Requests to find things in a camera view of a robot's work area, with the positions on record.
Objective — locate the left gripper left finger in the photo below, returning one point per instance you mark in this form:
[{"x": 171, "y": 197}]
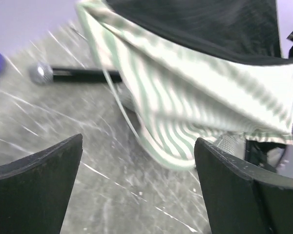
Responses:
[{"x": 35, "y": 190}]

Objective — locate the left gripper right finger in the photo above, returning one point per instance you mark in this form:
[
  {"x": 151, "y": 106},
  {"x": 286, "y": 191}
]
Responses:
[{"x": 242, "y": 198}]

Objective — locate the white tent pole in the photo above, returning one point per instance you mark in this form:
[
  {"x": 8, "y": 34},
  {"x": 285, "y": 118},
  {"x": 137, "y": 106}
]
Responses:
[{"x": 124, "y": 100}]

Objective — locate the grey checked cushion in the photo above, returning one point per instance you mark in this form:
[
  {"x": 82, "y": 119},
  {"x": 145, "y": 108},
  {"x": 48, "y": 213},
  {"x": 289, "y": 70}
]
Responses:
[{"x": 227, "y": 143}]

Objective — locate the black handheld microphone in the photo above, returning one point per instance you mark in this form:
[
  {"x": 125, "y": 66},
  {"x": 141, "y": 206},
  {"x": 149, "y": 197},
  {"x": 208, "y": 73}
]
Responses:
[{"x": 42, "y": 74}]

